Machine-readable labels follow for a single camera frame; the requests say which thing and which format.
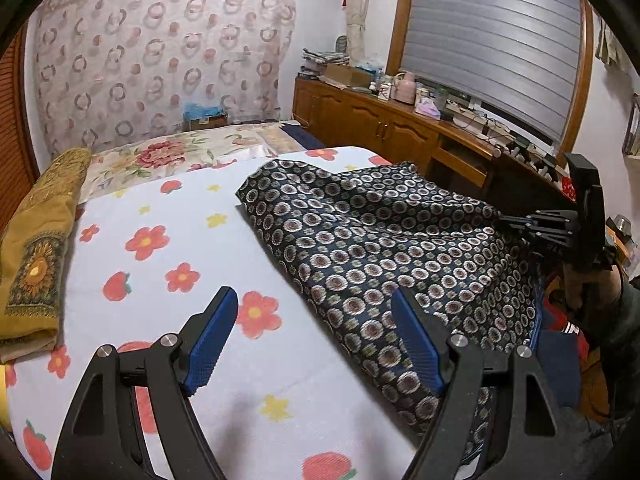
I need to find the cream lace curtain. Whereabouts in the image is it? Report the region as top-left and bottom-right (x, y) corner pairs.
(345, 0), (371, 63)

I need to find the framed wall picture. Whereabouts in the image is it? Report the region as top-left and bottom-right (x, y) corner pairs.
(621, 94), (640, 156)

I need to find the yellow patterned folded blanket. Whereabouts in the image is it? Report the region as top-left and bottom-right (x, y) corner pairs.
(0, 147), (93, 363)

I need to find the pink plastic bag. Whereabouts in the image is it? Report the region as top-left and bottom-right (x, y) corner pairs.
(415, 97), (443, 121)

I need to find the navy folded cloth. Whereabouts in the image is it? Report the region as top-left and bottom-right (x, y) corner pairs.
(280, 122), (313, 148)

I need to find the grey window roller blind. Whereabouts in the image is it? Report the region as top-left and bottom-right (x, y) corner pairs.
(400, 0), (586, 143)

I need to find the navy medallion-print satin pajama top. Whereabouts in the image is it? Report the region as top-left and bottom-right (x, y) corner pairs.
(235, 159), (543, 466)

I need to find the flat cardboard box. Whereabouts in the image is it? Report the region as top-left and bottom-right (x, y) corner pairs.
(320, 62), (373, 88)

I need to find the navy and red garment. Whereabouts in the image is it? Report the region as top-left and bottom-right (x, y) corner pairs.
(535, 280), (608, 411)

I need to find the wooden window frame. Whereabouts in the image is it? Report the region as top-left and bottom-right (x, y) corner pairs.
(387, 0), (596, 153)

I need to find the person's right hand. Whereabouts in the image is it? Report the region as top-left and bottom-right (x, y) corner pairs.
(562, 260), (623, 316)

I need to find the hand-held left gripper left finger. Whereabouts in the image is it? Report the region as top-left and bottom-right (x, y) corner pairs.
(50, 286), (239, 480)

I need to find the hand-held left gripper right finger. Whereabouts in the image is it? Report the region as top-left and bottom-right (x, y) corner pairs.
(390, 287), (571, 480)

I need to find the brown louvered wooden door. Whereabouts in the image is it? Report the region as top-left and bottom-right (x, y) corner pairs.
(0, 25), (41, 241)

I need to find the pale hanging cloth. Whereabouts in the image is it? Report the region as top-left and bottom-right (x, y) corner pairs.
(595, 20), (636, 73)

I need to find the pink kettle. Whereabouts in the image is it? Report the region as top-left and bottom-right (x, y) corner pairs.
(392, 71), (417, 103)

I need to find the white flower-print blanket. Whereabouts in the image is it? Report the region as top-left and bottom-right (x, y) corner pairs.
(5, 146), (416, 480)

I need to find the cardboard box with blue bags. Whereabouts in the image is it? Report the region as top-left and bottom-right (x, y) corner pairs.
(182, 102), (228, 131)

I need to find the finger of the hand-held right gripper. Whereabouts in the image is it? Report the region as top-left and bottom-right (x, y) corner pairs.
(497, 210), (581, 233)
(515, 230), (577, 262)

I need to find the wooden cabinet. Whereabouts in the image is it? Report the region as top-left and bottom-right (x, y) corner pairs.
(291, 76), (571, 206)

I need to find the beige rose-print bedsheet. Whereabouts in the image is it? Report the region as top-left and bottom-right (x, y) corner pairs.
(82, 120), (308, 201)

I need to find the circle-print sheer curtain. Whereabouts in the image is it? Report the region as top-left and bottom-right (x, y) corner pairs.
(32, 0), (298, 158)

